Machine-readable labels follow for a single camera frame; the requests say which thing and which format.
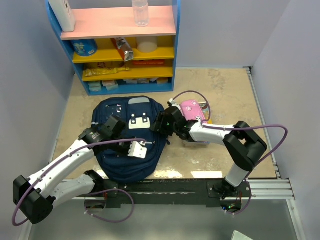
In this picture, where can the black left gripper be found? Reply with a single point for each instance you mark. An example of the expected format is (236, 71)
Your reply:
(117, 154)

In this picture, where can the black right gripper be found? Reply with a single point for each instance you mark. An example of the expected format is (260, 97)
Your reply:
(160, 117)

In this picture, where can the pink cartoon pencil case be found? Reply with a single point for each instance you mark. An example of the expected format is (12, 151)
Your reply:
(191, 111)

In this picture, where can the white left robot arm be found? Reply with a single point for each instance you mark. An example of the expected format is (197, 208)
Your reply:
(37, 195)

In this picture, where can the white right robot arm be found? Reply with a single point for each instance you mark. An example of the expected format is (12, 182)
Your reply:
(243, 144)

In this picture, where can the orange snack bag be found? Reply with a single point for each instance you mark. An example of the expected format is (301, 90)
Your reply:
(123, 48)

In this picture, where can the colourful children's book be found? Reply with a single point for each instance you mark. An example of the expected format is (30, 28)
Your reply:
(203, 110)

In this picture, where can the yellow snack packet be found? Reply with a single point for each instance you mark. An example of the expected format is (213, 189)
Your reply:
(95, 72)

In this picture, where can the orange flat box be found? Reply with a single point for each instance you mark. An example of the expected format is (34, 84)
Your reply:
(149, 62)

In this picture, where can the white round container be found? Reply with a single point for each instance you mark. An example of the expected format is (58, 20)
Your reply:
(147, 44)

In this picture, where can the blue wooden shelf unit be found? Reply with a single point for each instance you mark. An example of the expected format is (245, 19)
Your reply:
(110, 54)

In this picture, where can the blue round tin can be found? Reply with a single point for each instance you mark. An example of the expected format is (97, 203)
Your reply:
(84, 47)

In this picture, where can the clear plastic water bottle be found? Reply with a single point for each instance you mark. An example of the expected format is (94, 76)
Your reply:
(141, 12)

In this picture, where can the white rectangular box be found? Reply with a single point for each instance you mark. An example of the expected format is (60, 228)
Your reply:
(64, 14)

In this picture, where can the white paper corner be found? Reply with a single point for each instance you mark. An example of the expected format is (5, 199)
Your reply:
(236, 235)

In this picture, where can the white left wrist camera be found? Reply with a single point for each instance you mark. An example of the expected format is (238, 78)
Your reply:
(137, 150)

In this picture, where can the aluminium frame rail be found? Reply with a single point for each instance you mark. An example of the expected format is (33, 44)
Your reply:
(271, 189)

